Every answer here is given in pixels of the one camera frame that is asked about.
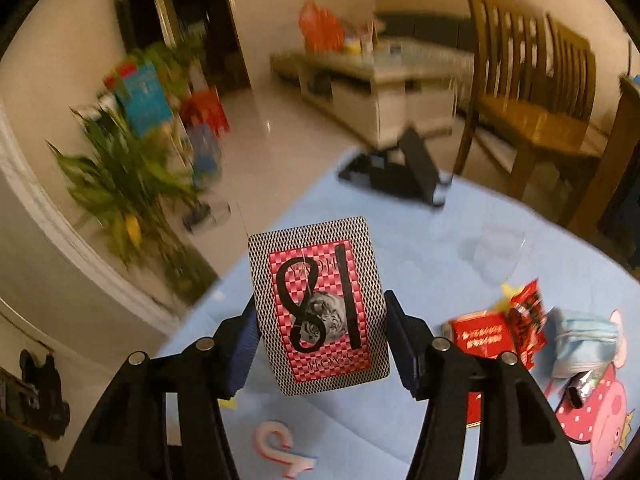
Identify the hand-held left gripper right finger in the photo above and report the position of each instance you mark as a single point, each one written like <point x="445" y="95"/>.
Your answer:
<point x="400" y="345"/>

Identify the red cigarette packet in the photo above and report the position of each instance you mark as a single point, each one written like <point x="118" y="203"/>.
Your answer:
<point x="480" y="332"/>

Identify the dark silver foil tube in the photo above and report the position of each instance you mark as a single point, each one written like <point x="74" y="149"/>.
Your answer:
<point x="580" y="389"/>

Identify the dark floor item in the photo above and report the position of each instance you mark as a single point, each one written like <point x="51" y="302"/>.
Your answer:
<point x="205" y="217"/>

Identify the blue face mask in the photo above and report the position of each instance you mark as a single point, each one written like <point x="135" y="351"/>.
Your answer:
<point x="580" y="340"/>

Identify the red snack wrapper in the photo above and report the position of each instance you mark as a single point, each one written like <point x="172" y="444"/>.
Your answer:
<point x="527" y="320"/>

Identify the green potted plant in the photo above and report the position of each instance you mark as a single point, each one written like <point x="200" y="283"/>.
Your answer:
<point x="125" y="180"/>

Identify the dark sofa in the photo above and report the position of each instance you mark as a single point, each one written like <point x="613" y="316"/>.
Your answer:
<point x="425" y="27"/>

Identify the red plastic stool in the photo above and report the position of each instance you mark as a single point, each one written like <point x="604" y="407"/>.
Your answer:
<point x="207" y="110"/>

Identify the black item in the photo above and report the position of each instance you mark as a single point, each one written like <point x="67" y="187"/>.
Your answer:
<point x="40" y="400"/>

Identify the clear plastic cup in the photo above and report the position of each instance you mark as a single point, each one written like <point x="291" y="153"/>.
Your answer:
<point x="500" y="252"/>

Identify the red patterned playing card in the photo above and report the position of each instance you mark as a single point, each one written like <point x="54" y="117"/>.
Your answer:
<point x="320" y="305"/>

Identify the black folding stand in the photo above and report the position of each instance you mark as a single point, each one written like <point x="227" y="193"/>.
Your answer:
<point x="415" y="160"/>

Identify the small yellow item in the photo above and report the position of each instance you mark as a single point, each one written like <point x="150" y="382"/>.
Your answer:
<point x="353" y="45"/>

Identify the wooden dining table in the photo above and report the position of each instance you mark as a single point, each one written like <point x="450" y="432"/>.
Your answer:
<point x="620" y="150"/>

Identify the red plastic bag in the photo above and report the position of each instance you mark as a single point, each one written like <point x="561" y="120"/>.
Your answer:
<point x="320" y="27"/>

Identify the beige coffee table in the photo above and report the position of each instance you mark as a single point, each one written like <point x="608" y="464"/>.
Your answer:
<point x="380" y="90"/>

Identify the blue printed box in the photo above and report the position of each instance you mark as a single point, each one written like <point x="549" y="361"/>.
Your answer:
<point x="142" y="97"/>

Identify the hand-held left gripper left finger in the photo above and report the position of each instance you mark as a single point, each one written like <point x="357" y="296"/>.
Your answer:
<point x="245" y="345"/>

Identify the wooden dining chair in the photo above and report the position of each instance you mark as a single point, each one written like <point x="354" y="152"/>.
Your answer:
<point x="575" y="55"/>
<point x="515" y="125"/>

